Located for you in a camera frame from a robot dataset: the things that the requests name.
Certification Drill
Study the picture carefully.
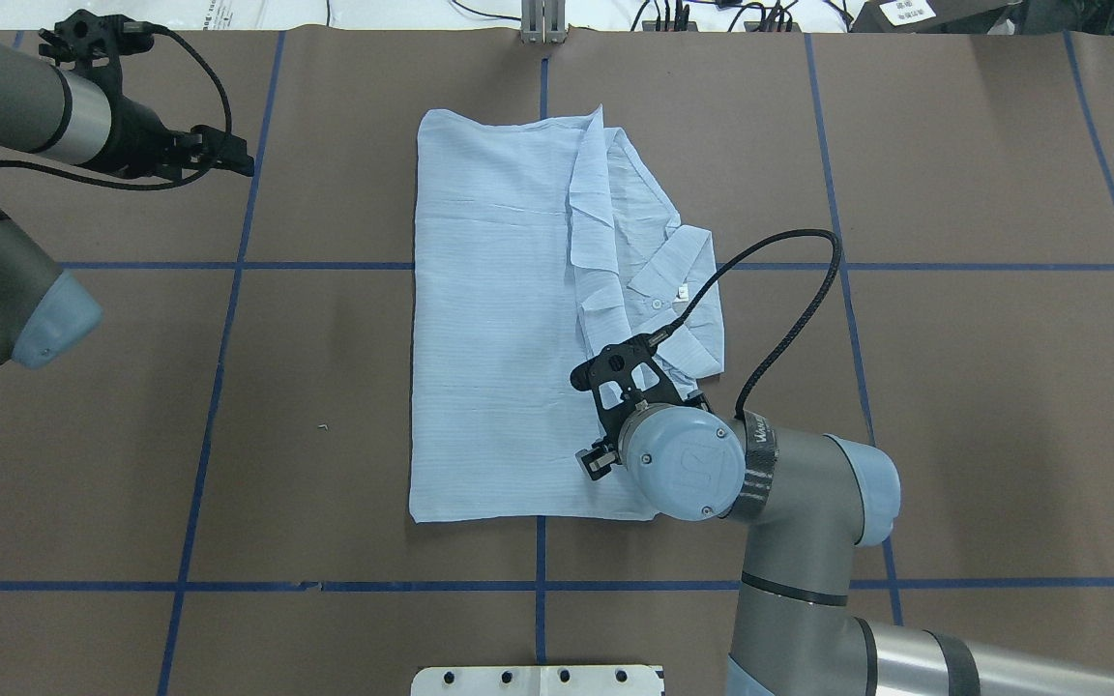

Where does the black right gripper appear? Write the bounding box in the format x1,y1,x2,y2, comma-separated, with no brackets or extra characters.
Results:
576,388,712,481

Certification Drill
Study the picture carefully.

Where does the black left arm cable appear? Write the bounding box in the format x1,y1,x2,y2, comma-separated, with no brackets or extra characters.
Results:
0,21,235,192

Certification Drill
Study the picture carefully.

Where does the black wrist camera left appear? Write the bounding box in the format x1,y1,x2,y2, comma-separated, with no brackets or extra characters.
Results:
37,9,155,70

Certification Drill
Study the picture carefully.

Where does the aluminium frame post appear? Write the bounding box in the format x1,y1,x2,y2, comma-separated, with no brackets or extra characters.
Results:
520,0,569,45

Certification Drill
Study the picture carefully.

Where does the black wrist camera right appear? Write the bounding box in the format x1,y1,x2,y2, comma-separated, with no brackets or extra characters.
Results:
570,329,709,435

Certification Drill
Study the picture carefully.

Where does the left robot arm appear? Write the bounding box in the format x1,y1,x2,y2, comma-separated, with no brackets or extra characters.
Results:
0,9,256,370

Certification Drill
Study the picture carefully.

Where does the white camera stand base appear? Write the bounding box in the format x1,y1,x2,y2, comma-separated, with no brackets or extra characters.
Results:
410,664,666,695

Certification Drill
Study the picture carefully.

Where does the light blue button shirt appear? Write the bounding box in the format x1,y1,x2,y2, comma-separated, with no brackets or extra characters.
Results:
408,109,717,523

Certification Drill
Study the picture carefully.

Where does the black braided right cable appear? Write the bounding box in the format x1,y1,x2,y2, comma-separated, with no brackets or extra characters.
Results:
649,228,844,422

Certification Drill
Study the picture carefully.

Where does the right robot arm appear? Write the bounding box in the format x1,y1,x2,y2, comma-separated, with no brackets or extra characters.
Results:
579,388,1114,695

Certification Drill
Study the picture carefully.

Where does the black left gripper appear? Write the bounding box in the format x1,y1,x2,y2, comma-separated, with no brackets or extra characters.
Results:
104,98,256,182

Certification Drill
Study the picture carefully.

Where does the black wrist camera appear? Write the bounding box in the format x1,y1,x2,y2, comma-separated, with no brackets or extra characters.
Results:
570,329,709,435
37,9,155,70

